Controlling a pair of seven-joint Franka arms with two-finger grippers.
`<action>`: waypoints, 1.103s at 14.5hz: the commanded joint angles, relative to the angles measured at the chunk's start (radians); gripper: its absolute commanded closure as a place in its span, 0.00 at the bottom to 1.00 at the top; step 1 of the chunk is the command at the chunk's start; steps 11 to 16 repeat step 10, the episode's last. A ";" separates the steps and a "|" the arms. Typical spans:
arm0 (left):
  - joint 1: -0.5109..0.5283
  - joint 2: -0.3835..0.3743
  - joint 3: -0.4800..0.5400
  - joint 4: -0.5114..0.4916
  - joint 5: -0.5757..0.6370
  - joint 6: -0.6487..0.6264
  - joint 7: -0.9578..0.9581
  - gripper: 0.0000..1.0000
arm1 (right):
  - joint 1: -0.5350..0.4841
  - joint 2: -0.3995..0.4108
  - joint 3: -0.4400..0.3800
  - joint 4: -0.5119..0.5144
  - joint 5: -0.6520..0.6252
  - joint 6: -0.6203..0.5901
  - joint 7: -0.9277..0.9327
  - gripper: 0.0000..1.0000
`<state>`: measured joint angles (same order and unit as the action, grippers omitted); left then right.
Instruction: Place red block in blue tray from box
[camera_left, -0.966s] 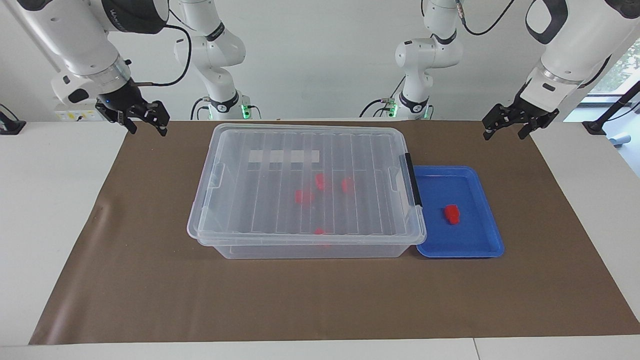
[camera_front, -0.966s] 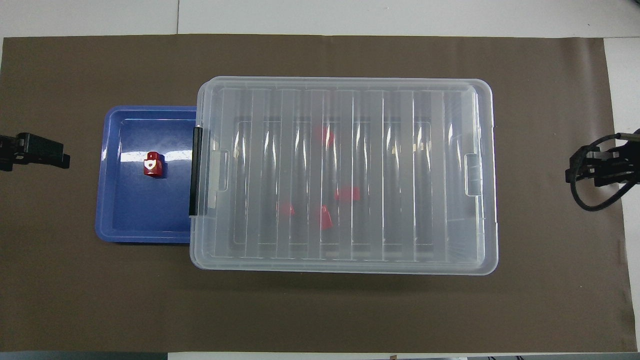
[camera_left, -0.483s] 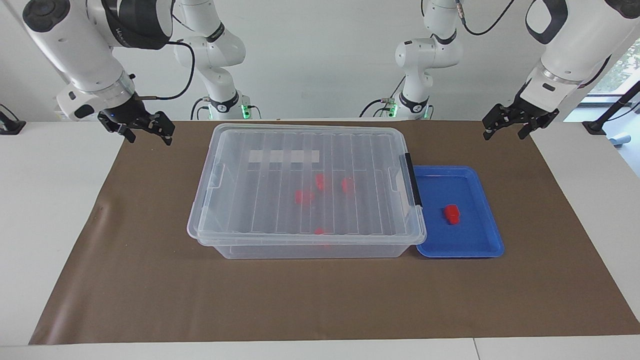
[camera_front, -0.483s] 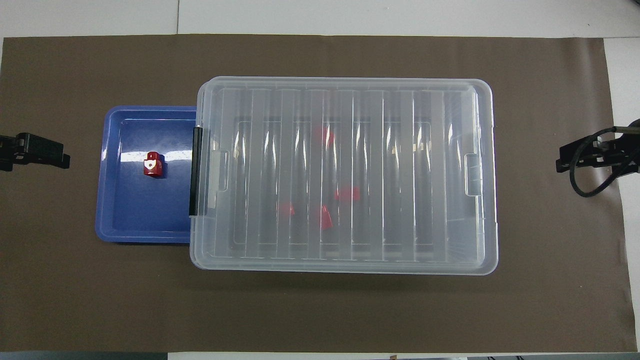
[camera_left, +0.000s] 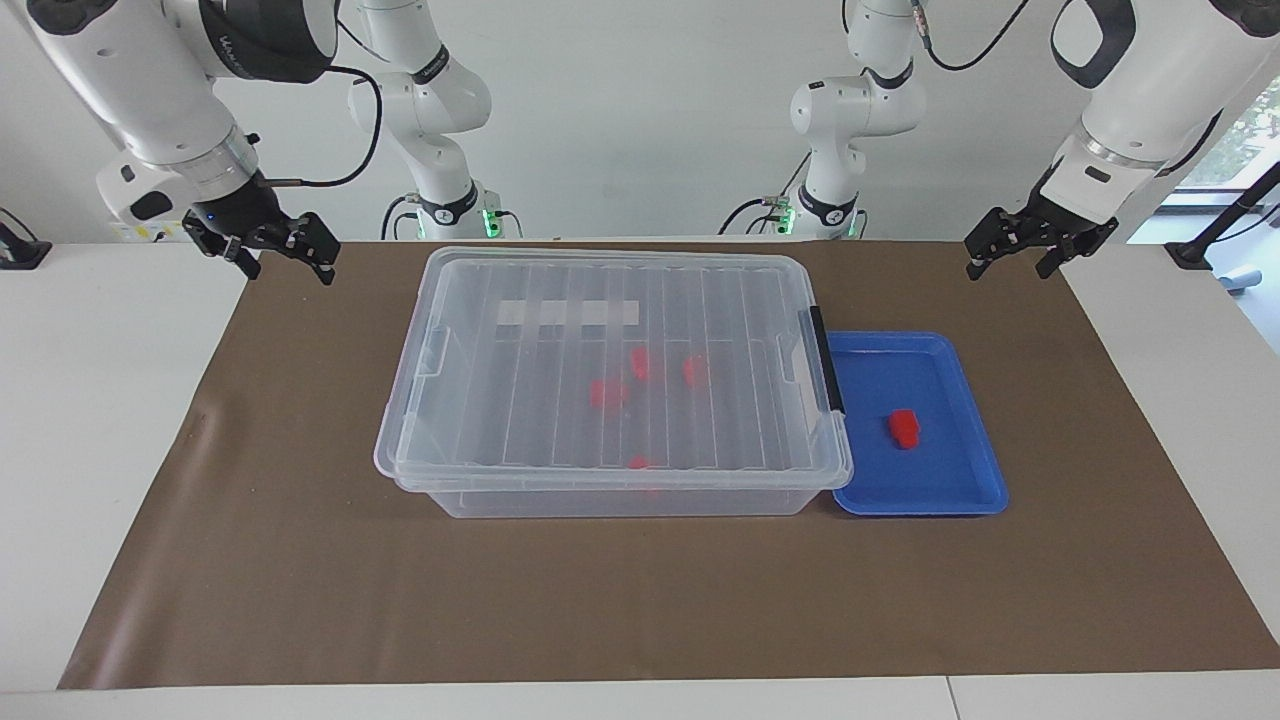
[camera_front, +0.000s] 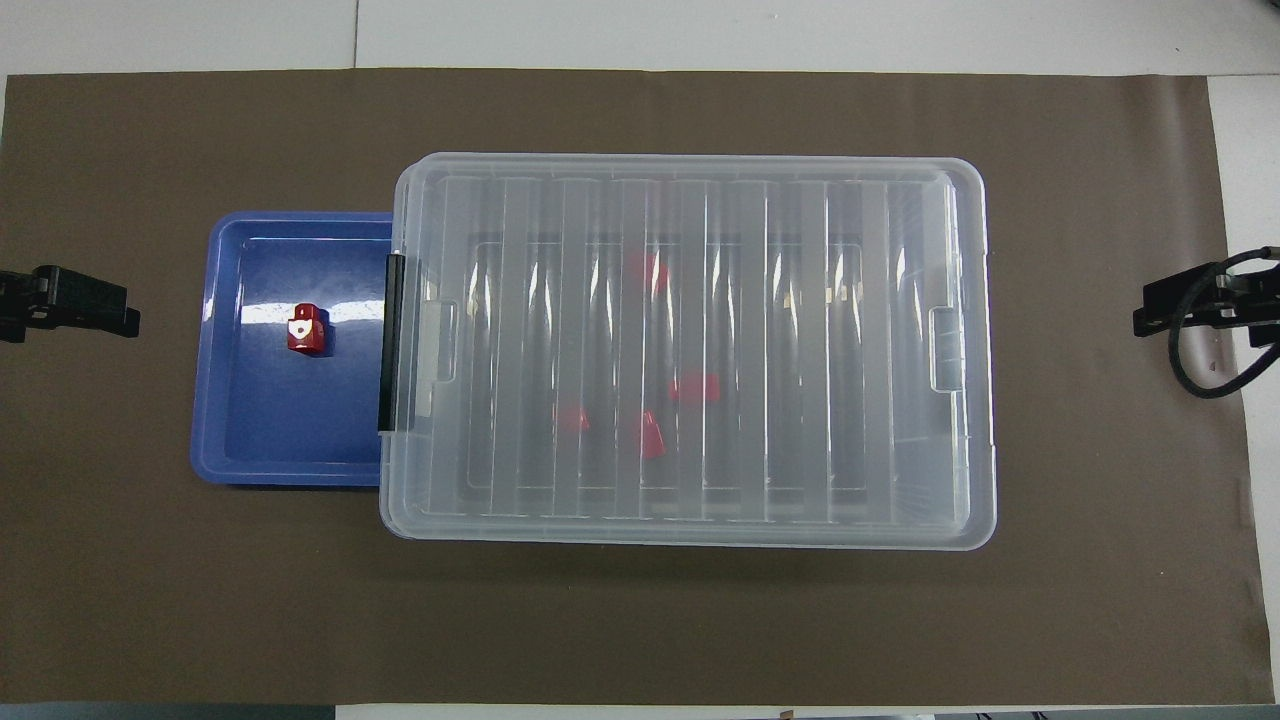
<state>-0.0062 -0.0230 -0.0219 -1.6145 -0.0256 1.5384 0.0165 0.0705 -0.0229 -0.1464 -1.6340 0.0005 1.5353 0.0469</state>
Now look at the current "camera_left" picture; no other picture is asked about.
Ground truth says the black stand clamp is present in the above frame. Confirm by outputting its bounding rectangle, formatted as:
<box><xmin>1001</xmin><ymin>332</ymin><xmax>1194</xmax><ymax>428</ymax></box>
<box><xmin>0</xmin><ymin>207</ymin><xmax>52</xmax><ymax>270</ymax></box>

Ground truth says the yellow warning label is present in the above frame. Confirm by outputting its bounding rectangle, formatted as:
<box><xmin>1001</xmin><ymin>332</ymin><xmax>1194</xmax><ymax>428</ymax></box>
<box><xmin>109</xmin><ymin>221</ymin><xmax>187</xmax><ymax>245</ymax></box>

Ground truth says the brown paper table mat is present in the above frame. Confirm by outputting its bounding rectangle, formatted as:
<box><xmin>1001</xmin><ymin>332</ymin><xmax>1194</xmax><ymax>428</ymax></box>
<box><xmin>57</xmin><ymin>240</ymin><xmax>1280</xmax><ymax>691</ymax></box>

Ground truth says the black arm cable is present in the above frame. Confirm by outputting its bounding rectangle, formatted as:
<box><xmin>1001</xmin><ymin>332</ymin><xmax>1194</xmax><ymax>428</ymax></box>
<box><xmin>918</xmin><ymin>0</ymin><xmax>1033</xmax><ymax>73</ymax></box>
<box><xmin>254</xmin><ymin>64</ymin><xmax>384</xmax><ymax>191</ymax></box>

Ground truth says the black base cable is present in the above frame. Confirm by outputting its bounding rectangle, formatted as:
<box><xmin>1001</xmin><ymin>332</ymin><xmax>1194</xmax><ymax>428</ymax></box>
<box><xmin>379</xmin><ymin>194</ymin><xmax>423</xmax><ymax>242</ymax></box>
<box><xmin>719</xmin><ymin>155</ymin><xmax>803</xmax><ymax>237</ymax></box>

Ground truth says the black box latch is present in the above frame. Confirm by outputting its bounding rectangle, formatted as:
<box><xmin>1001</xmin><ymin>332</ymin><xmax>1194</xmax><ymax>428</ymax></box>
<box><xmin>807</xmin><ymin>305</ymin><xmax>847</xmax><ymax>417</ymax></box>

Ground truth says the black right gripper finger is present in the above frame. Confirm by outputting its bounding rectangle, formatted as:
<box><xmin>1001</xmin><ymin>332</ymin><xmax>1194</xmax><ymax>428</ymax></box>
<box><xmin>303</xmin><ymin>211</ymin><xmax>342</xmax><ymax>287</ymax></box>
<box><xmin>221</xmin><ymin>239</ymin><xmax>264</xmax><ymax>282</ymax></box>

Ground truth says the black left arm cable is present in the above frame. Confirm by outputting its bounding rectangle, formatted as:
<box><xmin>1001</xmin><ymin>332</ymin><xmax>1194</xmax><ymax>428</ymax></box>
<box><xmin>918</xmin><ymin>0</ymin><xmax>1033</xmax><ymax>73</ymax></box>

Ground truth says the clear plastic storage box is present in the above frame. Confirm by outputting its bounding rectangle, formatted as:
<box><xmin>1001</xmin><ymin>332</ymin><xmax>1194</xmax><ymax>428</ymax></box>
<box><xmin>380</xmin><ymin>248</ymin><xmax>849</xmax><ymax>520</ymax></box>

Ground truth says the clear ribbed plastic lid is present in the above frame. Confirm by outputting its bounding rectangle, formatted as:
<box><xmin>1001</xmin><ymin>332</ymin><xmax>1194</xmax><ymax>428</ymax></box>
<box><xmin>374</xmin><ymin>246</ymin><xmax>855</xmax><ymax>494</ymax></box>

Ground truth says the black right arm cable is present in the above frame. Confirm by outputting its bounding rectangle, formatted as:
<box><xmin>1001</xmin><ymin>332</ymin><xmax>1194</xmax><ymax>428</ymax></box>
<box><xmin>254</xmin><ymin>64</ymin><xmax>384</xmax><ymax>191</ymax></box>

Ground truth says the blue plastic tray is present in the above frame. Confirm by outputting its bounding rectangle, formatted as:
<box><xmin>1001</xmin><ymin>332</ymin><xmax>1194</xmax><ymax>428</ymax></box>
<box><xmin>826</xmin><ymin>331</ymin><xmax>1009</xmax><ymax>518</ymax></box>

